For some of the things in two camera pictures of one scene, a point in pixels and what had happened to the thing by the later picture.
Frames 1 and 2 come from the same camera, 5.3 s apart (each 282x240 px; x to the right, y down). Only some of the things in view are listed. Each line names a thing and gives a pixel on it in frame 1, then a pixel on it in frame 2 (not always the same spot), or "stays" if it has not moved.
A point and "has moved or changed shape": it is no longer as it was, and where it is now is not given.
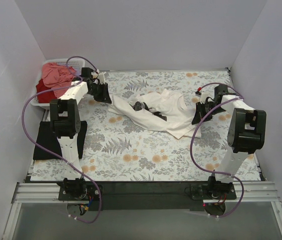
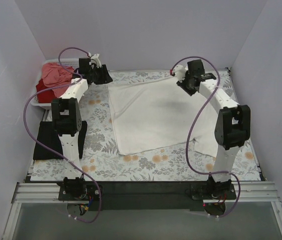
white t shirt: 163,110 has moved or changed shape
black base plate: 148,195 stays
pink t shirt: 55,75 stays
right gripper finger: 205,110 to 193,85
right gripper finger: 197,116 to 185,87
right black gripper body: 204,111 to 188,86
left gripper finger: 107,97 to 108,78
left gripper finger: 101,93 to 100,78
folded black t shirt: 46,138 stays
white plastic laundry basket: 77,64 stays
